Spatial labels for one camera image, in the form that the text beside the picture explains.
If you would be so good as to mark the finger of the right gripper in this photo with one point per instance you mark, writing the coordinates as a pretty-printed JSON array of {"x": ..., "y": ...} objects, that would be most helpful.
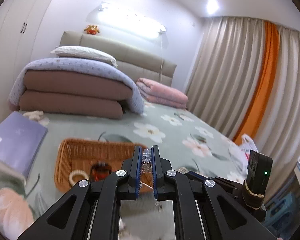
[{"x": 198, "y": 178}]

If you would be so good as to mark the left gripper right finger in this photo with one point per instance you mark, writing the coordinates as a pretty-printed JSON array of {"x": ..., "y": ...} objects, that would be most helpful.
[{"x": 202, "y": 211}]

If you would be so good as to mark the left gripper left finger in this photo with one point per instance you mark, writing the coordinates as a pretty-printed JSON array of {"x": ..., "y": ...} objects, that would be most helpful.
[{"x": 90, "y": 210}]

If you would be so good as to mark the small silver black pendant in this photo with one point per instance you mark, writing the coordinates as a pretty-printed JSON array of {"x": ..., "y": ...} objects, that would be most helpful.
[{"x": 182, "y": 170}]

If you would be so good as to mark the black wristwatch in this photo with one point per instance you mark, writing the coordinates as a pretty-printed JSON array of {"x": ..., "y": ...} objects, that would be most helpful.
[{"x": 99, "y": 171}]

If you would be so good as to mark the green floral bedspread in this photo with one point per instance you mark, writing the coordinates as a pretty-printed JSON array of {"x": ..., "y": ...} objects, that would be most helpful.
[{"x": 182, "y": 138}]

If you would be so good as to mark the white plastic bag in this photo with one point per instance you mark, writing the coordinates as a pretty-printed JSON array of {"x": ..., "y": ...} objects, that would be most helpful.
[{"x": 245, "y": 147}]

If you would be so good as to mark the brown wicker basket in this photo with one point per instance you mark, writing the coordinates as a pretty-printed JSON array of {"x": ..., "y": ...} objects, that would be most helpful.
[{"x": 80, "y": 154}]

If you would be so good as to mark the orange curtain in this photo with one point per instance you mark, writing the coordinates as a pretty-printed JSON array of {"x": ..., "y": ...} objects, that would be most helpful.
[{"x": 258, "y": 104}]

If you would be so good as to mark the folded pink blanket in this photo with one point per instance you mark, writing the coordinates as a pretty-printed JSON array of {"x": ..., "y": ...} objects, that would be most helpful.
[{"x": 155, "y": 92}]

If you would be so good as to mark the blue grey book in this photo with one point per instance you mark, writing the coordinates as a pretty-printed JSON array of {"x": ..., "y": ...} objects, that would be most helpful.
[{"x": 20, "y": 139}]

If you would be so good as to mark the cream knitted item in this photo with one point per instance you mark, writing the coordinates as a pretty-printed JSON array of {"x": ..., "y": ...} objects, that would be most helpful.
[{"x": 37, "y": 116}]

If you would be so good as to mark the beige curtain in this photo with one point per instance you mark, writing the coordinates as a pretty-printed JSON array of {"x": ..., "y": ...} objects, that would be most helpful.
[{"x": 224, "y": 79}]

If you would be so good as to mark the folded brown duvet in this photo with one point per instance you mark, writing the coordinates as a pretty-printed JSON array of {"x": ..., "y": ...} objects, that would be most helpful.
[{"x": 65, "y": 92}]

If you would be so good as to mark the beige padded headboard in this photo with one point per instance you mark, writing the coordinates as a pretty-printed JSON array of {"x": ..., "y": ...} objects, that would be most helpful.
[{"x": 132, "y": 61}]

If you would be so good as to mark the lavender patterned blanket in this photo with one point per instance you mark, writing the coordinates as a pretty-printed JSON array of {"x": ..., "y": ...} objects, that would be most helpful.
[{"x": 83, "y": 66}]

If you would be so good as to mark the white pillow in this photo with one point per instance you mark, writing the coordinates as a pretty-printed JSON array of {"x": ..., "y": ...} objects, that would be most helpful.
[{"x": 84, "y": 53}]

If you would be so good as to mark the ceiling spotlight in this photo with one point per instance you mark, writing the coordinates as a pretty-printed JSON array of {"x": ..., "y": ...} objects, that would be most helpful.
[{"x": 212, "y": 6}]

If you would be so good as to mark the orange plush toy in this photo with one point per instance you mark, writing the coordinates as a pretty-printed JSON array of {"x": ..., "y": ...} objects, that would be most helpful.
[{"x": 92, "y": 29}]

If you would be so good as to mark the white wardrobe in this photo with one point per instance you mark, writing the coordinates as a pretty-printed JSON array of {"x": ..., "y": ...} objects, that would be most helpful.
[{"x": 19, "y": 24}]

